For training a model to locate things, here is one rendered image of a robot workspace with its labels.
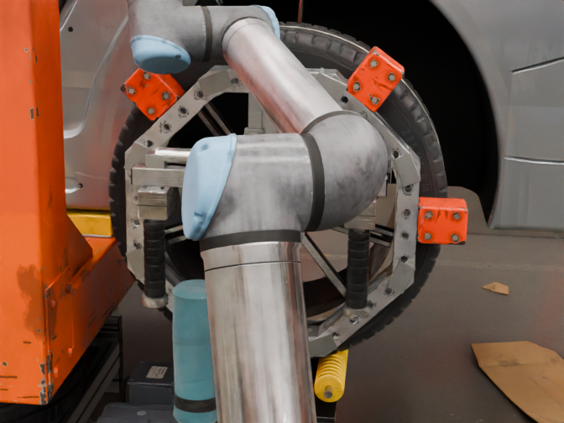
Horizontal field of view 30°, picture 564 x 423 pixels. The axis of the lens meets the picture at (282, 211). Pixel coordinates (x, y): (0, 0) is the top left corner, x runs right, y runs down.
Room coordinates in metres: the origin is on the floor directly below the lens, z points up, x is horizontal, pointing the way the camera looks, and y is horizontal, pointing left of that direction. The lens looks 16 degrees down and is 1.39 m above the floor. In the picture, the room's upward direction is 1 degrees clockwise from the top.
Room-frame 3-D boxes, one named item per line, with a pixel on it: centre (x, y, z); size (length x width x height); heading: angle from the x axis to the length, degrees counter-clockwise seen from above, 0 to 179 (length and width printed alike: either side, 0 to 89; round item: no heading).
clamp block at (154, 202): (1.71, 0.21, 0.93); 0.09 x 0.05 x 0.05; 174
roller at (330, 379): (1.98, -0.11, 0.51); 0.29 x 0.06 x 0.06; 174
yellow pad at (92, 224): (2.34, 0.44, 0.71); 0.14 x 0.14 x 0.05; 84
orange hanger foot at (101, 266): (2.16, 0.46, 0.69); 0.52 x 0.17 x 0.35; 174
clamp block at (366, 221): (1.67, -0.13, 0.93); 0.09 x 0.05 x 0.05; 174
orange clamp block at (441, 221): (1.87, -0.29, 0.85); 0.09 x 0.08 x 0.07; 84
